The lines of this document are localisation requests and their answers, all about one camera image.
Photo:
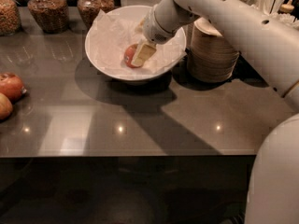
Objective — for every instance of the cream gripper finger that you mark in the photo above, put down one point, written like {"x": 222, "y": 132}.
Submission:
{"x": 145, "y": 49}
{"x": 139, "y": 27}

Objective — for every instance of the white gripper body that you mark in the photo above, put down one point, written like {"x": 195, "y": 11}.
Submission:
{"x": 154, "y": 29}

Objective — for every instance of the red apple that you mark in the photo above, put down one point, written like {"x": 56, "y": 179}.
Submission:
{"x": 6, "y": 107}
{"x": 12, "y": 87}
{"x": 129, "y": 54}

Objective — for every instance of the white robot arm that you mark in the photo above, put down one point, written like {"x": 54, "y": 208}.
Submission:
{"x": 272, "y": 49}

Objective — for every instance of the large white bowl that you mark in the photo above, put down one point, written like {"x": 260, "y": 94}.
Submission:
{"x": 102, "y": 47}

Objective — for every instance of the white paper bowl liner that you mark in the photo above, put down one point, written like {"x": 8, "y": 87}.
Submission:
{"x": 112, "y": 38}

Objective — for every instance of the rear stack of paper bowls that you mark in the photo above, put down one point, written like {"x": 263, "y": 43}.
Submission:
{"x": 189, "y": 34}

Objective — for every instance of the right glass cereal jar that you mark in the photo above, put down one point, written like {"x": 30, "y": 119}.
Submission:
{"x": 89, "y": 9}

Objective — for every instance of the glass cereal jar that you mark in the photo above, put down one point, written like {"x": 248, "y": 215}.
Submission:
{"x": 50, "y": 15}
{"x": 89, "y": 9}
{"x": 10, "y": 20}

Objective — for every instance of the middle glass cereal jar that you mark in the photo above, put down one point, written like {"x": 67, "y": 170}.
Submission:
{"x": 50, "y": 15}

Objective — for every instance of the left glass cereal jar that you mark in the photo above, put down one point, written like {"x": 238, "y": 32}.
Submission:
{"x": 10, "y": 20}

